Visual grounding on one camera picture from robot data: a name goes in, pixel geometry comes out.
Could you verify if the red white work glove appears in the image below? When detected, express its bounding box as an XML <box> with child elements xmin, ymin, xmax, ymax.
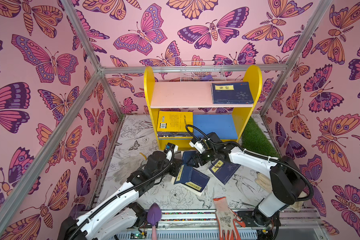
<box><xmin>213</xmin><ymin>197</ymin><xmax>246</xmax><ymax>240</ymax></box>

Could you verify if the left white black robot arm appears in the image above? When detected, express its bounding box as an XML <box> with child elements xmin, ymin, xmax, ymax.
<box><xmin>58</xmin><ymin>143</ymin><xmax>181</xmax><ymax>240</ymax></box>

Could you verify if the green artificial grass mat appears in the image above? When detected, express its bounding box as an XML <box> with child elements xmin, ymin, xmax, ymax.
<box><xmin>242</xmin><ymin>118</ymin><xmax>281</xmax><ymax>158</ymax></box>

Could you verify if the thick navy book yellow spine label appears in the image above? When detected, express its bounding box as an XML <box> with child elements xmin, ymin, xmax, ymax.
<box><xmin>179</xmin><ymin>168</ymin><xmax>210</xmax><ymax>196</ymax></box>

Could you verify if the purple object in basket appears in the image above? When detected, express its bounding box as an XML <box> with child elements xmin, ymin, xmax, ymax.
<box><xmin>200</xmin><ymin>75</ymin><xmax>214</xmax><ymax>82</ymax></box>

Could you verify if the yellow pink blue bookshelf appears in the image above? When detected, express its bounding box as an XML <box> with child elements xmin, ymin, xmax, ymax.
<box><xmin>144</xmin><ymin>65</ymin><xmax>263</xmax><ymax>143</ymax></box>

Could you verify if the navy book yellow label back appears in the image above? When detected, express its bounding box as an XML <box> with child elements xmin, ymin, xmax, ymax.
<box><xmin>211</xmin><ymin>82</ymin><xmax>254</xmax><ymax>105</ymax></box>

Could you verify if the beige cloth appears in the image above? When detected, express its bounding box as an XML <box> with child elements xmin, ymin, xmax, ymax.
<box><xmin>255</xmin><ymin>172</ymin><xmax>308</xmax><ymax>212</ymax></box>

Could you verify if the white wire basket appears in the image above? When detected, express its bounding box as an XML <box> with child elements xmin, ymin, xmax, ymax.
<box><xmin>179</xmin><ymin>60</ymin><xmax>227</xmax><ymax>82</ymax></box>

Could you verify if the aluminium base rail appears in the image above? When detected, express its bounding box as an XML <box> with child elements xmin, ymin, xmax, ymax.
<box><xmin>107</xmin><ymin>209</ymin><xmax>330</xmax><ymax>240</ymax></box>

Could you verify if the white worn glove left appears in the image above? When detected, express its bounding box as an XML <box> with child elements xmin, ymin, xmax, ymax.
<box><xmin>113</xmin><ymin>153</ymin><xmax>147</xmax><ymax>185</ymax></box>

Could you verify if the purple garden trowel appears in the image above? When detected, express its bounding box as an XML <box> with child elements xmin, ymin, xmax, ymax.
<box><xmin>147</xmin><ymin>203</ymin><xmax>162</xmax><ymax>240</ymax></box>

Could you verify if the navy book yellow label middle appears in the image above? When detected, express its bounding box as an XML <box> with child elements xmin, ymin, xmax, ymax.
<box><xmin>209</xmin><ymin>160</ymin><xmax>241</xmax><ymax>185</ymax></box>

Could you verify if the green circuit board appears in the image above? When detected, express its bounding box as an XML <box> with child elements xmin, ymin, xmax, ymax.
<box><xmin>130</xmin><ymin>231</ymin><xmax>147</xmax><ymax>240</ymax></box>

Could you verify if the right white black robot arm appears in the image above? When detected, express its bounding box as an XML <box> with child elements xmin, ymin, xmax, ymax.
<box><xmin>187</xmin><ymin>133</ymin><xmax>314</xmax><ymax>227</ymax></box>

